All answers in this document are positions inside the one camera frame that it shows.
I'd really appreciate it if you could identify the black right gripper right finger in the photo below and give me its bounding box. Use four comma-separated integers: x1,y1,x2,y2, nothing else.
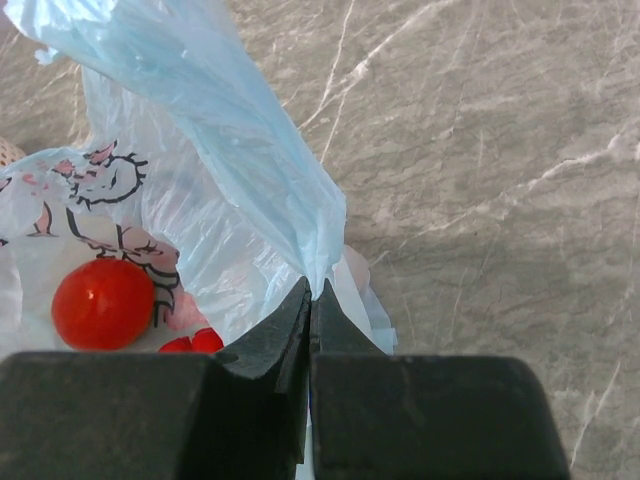
310,286,570,479

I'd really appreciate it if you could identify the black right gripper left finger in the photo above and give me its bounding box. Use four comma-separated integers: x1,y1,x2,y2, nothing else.
1,280,311,479

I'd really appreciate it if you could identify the light blue printed plastic bag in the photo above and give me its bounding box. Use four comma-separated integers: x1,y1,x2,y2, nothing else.
1,1,397,355

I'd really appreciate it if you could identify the red tomato fruit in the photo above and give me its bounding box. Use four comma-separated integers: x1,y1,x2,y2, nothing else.
51,258,155,351

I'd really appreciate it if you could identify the white plastic fruit basket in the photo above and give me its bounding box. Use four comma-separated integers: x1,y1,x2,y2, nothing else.
0,137,26,168

